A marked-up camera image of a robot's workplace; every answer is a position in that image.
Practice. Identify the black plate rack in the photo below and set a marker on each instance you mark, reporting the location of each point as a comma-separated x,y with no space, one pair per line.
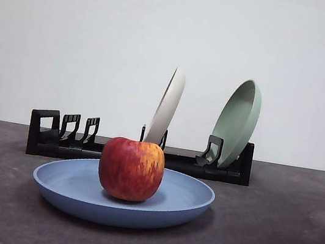
244,173

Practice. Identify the cream white plate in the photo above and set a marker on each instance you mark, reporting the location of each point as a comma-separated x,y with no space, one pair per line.
165,113

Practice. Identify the red yellow apple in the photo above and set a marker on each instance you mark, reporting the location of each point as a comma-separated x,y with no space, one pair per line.
130,169

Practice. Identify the pale green plate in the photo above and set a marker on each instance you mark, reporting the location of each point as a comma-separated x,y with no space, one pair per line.
236,124

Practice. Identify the blue plate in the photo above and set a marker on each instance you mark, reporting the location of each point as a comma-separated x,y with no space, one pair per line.
75,201

